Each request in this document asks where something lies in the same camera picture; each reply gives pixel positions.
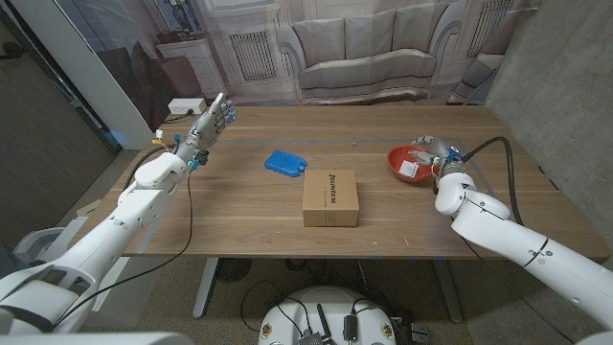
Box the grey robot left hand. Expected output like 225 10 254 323
172 92 238 172

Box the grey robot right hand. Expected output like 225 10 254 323
407 134 468 179

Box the red bowl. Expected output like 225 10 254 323
386 145 438 184

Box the brown cardboard box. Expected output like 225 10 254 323
302 168 360 228

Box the white power strip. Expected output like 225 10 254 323
167 97 208 116

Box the blue pouch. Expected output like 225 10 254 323
263 149 308 178

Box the printed sofa room backdrop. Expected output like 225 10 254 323
55 0 542 131

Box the black round floor fan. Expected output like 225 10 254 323
216 257 253 284

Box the white table leg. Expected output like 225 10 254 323
192 257 220 319

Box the white robot torso base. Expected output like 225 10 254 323
257 286 397 345

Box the black power strip cable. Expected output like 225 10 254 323
162 109 194 125

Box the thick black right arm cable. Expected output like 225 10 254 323
460 136 524 226

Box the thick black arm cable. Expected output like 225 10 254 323
460 136 524 226
122 145 178 194

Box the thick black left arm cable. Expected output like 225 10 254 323
122 145 178 194

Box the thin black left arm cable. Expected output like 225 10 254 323
52 168 195 332

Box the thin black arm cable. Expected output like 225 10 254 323
462 237 576 344
52 168 195 332

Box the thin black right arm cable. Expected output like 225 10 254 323
462 237 576 344

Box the black door handle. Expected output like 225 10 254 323
0 41 28 61

